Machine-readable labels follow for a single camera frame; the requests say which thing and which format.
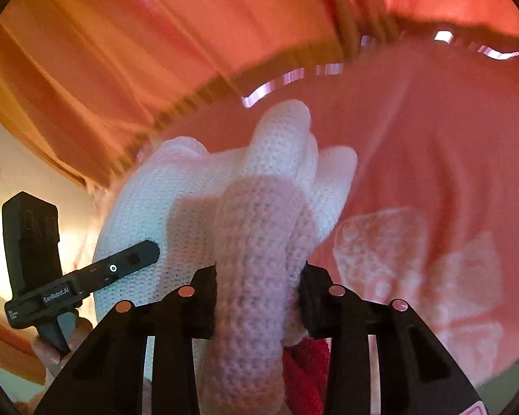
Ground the white red black knit sweater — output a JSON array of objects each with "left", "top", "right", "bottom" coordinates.
[{"left": 93, "top": 100, "right": 357, "bottom": 414}]

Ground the person's left hand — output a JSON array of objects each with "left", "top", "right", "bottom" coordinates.
[{"left": 30, "top": 317, "right": 93, "bottom": 380}]

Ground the pink patterned bed blanket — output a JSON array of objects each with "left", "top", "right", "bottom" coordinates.
[{"left": 162, "top": 40, "right": 519, "bottom": 384}]

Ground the pink curtain with tan hem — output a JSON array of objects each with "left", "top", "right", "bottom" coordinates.
[{"left": 0, "top": 0, "right": 519, "bottom": 385}]

